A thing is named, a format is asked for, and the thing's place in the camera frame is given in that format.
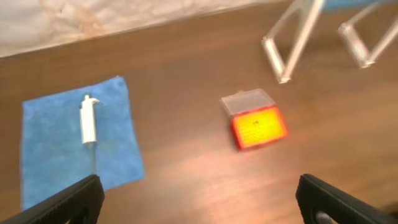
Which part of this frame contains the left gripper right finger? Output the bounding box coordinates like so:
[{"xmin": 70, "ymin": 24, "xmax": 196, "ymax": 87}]
[{"xmin": 295, "ymin": 174, "xmax": 398, "ymax": 224}]

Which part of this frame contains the blue cloth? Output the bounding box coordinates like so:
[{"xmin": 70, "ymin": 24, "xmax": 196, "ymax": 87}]
[{"xmin": 19, "ymin": 75, "xmax": 146, "ymax": 211}]

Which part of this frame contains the red and yellow tip box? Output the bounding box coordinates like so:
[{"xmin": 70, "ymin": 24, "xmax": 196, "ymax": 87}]
[{"xmin": 219, "ymin": 88, "xmax": 289, "ymax": 152}]

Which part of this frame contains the white and blue stand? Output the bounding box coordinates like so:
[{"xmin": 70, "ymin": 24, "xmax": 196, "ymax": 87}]
[{"xmin": 261, "ymin": 0, "xmax": 398, "ymax": 85}]

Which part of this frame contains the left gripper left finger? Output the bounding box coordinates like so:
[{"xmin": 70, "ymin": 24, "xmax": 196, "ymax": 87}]
[{"xmin": 0, "ymin": 174, "xmax": 106, "ymax": 224}]

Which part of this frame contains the white pipette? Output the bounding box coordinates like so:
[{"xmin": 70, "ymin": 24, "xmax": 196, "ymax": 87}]
[{"xmin": 79, "ymin": 94, "xmax": 101, "ymax": 175}]

